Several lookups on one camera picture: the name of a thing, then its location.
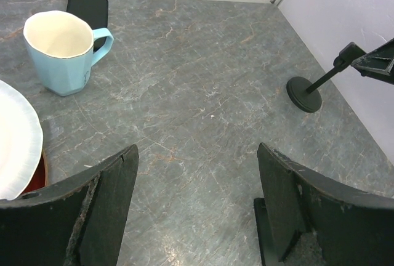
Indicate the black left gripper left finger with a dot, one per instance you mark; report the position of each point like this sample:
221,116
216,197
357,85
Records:
76,221

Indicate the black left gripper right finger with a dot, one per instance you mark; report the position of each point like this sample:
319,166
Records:
353,227

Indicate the black round-base phone stand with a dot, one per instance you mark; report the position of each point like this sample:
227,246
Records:
377,64

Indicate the black smartphone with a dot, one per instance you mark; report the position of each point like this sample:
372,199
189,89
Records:
93,12

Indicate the red round tray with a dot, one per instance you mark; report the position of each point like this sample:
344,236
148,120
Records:
39,179

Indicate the white paper plate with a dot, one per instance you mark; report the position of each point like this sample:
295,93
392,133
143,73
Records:
21,142

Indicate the light blue ceramic mug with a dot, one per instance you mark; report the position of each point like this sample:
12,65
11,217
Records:
64,49

